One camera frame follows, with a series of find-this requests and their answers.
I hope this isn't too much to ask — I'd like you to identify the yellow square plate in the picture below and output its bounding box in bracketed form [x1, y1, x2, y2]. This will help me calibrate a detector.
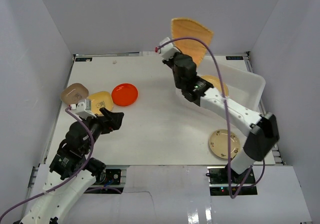
[87, 91, 114, 116]

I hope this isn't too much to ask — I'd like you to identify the red round plate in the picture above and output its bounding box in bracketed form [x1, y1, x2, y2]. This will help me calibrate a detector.
[111, 83, 139, 107]

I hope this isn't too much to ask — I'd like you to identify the tan round plate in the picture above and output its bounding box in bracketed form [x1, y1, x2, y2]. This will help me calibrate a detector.
[201, 75, 229, 97]

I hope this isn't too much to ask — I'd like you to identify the orange woven fan-shaped plate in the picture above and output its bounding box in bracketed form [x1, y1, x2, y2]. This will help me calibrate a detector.
[170, 17, 215, 67]

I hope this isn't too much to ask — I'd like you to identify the brown square plate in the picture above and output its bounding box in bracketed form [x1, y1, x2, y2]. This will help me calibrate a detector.
[60, 83, 89, 105]

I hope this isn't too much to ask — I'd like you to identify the white plastic bin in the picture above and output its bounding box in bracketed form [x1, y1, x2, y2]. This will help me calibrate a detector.
[176, 56, 266, 115]

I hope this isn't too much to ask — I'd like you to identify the beige patterned round plate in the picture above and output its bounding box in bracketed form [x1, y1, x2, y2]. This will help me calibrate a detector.
[208, 129, 241, 160]

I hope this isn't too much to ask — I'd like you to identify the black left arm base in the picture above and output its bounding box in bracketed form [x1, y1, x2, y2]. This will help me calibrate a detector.
[84, 169, 123, 194]

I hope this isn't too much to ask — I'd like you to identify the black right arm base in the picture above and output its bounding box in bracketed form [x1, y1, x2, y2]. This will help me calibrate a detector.
[206, 167, 258, 197]

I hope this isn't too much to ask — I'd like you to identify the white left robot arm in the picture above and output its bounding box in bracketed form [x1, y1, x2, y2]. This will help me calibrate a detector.
[19, 107, 125, 224]

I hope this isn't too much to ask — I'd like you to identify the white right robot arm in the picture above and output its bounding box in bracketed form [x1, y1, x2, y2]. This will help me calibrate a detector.
[162, 52, 280, 184]

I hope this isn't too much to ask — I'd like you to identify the dark right corner label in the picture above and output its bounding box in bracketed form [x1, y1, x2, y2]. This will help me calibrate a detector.
[225, 56, 244, 61]

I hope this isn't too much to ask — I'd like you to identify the dark corner label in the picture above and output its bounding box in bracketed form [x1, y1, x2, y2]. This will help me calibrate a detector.
[74, 57, 93, 62]
[225, 56, 244, 61]

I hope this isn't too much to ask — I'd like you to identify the dark left corner label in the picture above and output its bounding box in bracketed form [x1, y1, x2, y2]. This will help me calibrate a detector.
[74, 57, 93, 62]

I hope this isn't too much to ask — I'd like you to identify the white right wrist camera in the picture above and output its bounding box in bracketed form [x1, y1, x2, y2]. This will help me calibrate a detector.
[155, 37, 181, 61]

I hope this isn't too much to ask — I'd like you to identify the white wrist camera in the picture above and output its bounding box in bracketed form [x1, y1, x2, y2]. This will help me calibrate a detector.
[69, 99, 97, 120]
[155, 37, 181, 61]

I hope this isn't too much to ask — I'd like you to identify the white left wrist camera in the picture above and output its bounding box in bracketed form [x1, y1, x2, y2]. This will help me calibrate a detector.
[69, 99, 97, 120]

